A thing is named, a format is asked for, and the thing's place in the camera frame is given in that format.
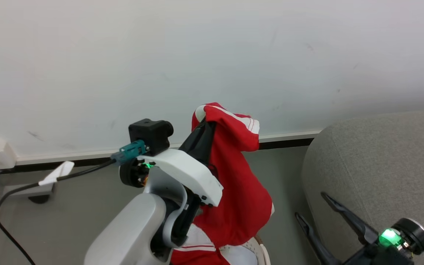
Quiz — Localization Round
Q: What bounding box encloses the white black baseboard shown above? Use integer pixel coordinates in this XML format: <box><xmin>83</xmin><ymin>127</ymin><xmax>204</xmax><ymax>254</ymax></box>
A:
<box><xmin>0</xmin><ymin>129</ymin><xmax>323</xmax><ymax>174</ymax></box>

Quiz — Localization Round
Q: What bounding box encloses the red white-striped garment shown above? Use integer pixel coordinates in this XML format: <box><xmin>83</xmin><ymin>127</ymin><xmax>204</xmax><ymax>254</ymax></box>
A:
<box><xmin>170</xmin><ymin>102</ymin><xmax>274</xmax><ymax>265</ymax></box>

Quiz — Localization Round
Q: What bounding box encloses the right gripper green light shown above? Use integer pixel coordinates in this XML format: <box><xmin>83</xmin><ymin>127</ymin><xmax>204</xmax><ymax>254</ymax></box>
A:
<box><xmin>295</xmin><ymin>192</ymin><xmax>424</xmax><ymax>265</ymax></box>

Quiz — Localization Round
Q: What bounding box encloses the grey partition frame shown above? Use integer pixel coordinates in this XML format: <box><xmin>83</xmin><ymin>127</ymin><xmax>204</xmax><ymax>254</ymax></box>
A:
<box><xmin>0</xmin><ymin>153</ymin><xmax>56</xmax><ymax>197</ymax></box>

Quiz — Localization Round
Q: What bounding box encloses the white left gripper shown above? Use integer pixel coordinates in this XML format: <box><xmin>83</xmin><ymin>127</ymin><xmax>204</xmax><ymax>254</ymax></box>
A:
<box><xmin>119</xmin><ymin>119</ymin><xmax>224</xmax><ymax>207</ymax></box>

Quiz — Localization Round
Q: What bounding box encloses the grey fabric sofa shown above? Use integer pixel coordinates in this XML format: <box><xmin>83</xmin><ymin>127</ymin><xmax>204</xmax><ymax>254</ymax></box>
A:
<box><xmin>301</xmin><ymin>109</ymin><xmax>424</xmax><ymax>265</ymax></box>

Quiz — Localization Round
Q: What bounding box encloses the white cable tag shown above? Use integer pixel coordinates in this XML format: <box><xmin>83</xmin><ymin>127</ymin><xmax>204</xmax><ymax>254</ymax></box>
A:
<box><xmin>38</xmin><ymin>161</ymin><xmax>75</xmax><ymax>186</ymax></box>

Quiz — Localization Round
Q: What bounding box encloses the pale white garment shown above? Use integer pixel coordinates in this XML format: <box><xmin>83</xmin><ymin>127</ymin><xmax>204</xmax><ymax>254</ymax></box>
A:
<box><xmin>218</xmin><ymin>243</ymin><xmax>259</xmax><ymax>265</ymax></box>

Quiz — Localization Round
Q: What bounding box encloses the teal cable connector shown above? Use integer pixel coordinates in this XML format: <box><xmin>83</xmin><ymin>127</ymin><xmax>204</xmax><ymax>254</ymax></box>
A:
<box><xmin>111</xmin><ymin>140</ymin><xmax>150</xmax><ymax>165</ymax></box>

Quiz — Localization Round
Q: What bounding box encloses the thin black cable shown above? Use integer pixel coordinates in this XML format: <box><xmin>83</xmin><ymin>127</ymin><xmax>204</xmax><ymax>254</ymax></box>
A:
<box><xmin>0</xmin><ymin>159</ymin><xmax>117</xmax><ymax>265</ymax></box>

